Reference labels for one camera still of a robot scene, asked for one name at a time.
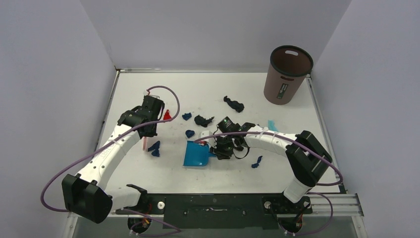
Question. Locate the small dark blue scrap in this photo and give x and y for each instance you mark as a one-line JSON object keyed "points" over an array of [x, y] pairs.
{"points": [[187, 116]]}

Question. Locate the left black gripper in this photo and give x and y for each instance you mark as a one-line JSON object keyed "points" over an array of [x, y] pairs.
{"points": [[153, 133]]}

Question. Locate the dark blue scrap near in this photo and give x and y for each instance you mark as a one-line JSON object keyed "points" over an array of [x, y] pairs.
{"points": [[257, 163]]}

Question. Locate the red paper scrap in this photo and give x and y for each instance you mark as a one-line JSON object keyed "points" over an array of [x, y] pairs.
{"points": [[167, 115]]}

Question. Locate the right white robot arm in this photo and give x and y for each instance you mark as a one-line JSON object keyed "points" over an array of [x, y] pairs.
{"points": [[308, 159]]}

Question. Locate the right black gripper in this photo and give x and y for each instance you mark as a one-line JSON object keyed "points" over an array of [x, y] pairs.
{"points": [[217, 144]]}

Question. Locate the blue dustpan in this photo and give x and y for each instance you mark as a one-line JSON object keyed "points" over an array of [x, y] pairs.
{"points": [[197, 154]]}

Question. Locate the black paper scrap far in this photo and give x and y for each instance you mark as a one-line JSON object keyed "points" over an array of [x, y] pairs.
{"points": [[235, 105]]}

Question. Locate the teal paper scrap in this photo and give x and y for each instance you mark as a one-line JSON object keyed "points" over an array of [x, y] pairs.
{"points": [[271, 126]]}

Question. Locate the brown waste bin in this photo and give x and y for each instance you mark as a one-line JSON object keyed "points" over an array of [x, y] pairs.
{"points": [[289, 66]]}

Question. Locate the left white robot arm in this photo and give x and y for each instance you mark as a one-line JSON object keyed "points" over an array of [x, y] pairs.
{"points": [[85, 193]]}

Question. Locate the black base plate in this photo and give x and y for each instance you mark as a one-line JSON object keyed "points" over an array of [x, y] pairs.
{"points": [[223, 210]]}

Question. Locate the black paper scrap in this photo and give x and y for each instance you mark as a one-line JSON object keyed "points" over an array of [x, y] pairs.
{"points": [[203, 122], [235, 105]]}

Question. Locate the dark blue scrap middle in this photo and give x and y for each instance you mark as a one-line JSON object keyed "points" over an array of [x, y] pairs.
{"points": [[189, 133]]}

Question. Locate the black paper scrap left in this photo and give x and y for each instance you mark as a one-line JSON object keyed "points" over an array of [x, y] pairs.
{"points": [[203, 122]]}

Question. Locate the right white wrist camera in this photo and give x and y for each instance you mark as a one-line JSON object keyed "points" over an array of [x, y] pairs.
{"points": [[206, 135]]}

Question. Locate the pink hand brush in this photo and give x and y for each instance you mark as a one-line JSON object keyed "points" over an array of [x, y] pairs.
{"points": [[144, 144]]}

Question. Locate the dark blue scrap left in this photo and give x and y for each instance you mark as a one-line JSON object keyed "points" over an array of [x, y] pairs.
{"points": [[154, 149]]}

